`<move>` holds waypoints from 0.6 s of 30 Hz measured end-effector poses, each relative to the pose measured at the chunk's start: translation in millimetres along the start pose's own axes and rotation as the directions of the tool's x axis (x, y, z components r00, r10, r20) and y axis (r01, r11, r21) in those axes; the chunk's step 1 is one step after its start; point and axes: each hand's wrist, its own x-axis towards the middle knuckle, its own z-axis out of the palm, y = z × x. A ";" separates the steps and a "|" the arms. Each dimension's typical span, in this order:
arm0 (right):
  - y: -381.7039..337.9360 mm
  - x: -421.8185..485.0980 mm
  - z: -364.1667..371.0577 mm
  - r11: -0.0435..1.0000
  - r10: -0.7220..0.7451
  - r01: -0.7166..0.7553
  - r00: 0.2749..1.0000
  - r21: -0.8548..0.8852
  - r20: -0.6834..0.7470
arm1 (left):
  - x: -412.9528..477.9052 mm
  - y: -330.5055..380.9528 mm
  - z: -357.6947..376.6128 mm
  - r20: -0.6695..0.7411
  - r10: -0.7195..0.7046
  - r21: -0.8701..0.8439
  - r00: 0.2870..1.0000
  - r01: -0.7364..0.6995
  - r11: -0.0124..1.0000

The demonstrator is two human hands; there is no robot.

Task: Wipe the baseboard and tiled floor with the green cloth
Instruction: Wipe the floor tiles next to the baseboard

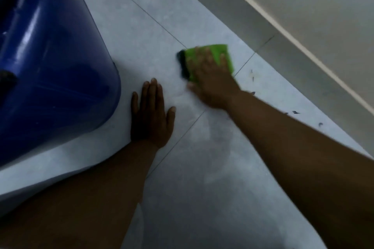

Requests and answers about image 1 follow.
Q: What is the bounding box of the person's right hand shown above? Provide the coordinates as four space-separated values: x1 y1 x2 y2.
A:
186 47 242 110

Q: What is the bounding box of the person's left hand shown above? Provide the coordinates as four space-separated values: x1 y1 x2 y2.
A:
130 78 176 149

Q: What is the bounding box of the green scrub sponge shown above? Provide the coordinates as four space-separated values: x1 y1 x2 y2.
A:
177 44 235 83

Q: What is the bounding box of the person's left forearm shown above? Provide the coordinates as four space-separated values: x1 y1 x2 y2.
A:
0 140 160 249

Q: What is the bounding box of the person's right forearm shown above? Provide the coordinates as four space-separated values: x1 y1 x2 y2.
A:
223 90 374 249

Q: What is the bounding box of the blue plastic barrel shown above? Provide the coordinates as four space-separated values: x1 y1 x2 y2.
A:
0 0 122 167

